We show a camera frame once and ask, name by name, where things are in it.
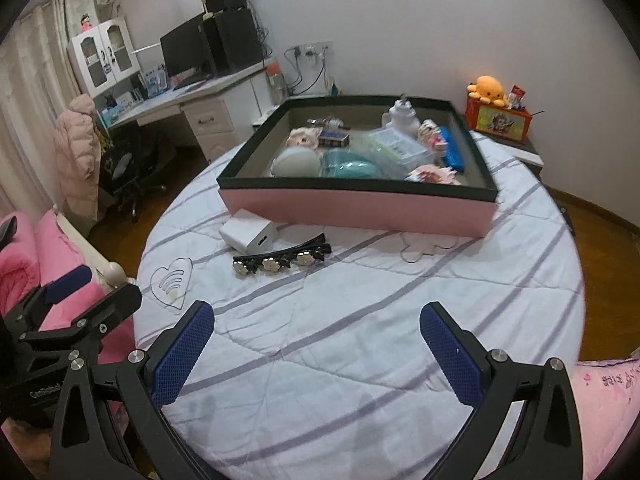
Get black office chair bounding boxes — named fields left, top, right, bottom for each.
left=97, top=122, right=169, bottom=224

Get doll head with pale hair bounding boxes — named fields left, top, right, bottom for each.
left=287, top=126, right=324, bottom=151

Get orange octopus plush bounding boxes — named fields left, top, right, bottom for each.
left=467, top=75, right=509, bottom=107

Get white desk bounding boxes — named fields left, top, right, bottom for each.
left=102, top=60, right=281, bottom=164

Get black flower hair clip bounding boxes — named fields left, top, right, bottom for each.
left=232, top=242, right=332, bottom=277

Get black computer monitor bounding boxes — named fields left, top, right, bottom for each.
left=160, top=14, right=214, bottom=81

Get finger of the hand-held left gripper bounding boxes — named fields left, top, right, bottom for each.
left=20, top=285, right=144, bottom=357
left=2, top=265, right=94, bottom=342

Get clear bottle with orange cap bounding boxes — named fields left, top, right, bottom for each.
left=265, top=62, right=289, bottom=106

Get pink box with dark rim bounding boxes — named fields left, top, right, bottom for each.
left=216, top=94, right=499, bottom=239

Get white bed footboard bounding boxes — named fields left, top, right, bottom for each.
left=52, top=204, right=126, bottom=291

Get black computer tower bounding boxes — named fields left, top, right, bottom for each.
left=202, top=7, right=264, bottom=75

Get white wall power strip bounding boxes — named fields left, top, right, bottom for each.
left=295, top=41, right=334, bottom=59

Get black and white tv stand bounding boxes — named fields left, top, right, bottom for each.
left=510, top=130, right=546, bottom=179

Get white charger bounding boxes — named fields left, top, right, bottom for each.
left=219, top=208, right=278, bottom=255

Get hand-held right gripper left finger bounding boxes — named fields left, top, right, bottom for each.
left=50, top=301, right=216, bottom=480

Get clear plastic package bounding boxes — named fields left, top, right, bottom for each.
left=367, top=127, right=436, bottom=176

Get white round pouch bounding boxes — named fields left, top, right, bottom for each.
left=271, top=147, right=324, bottom=179

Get beige curtain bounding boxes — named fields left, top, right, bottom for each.
left=0, top=0, right=84, bottom=221

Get teal case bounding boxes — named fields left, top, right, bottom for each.
left=320, top=149, right=382, bottom=180

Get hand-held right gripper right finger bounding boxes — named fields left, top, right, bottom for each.
left=420, top=302, right=584, bottom=480

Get pink blanket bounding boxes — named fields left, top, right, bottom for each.
left=0, top=210, right=136, bottom=431

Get blue plastic case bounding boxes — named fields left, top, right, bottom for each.
left=437, top=126, right=469, bottom=175

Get clear heart-shaped ornament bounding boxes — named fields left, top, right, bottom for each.
left=150, top=256, right=194, bottom=311

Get pink zigzag item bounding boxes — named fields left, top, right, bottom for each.
left=405, top=162, right=461, bottom=186

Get white side cabinet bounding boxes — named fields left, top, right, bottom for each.
left=252, top=105, right=281, bottom=131

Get white glass-door cabinet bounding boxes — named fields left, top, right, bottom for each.
left=67, top=16, right=144, bottom=99

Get pink padded jacket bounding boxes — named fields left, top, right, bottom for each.
left=54, top=94, right=104, bottom=219

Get red printed crate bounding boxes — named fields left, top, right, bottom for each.
left=465, top=95, right=534, bottom=146

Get black power cables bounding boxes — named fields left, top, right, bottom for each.
left=285, top=47, right=329, bottom=96

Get pink printed quilt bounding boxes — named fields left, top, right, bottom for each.
left=570, top=352, right=640, bottom=480

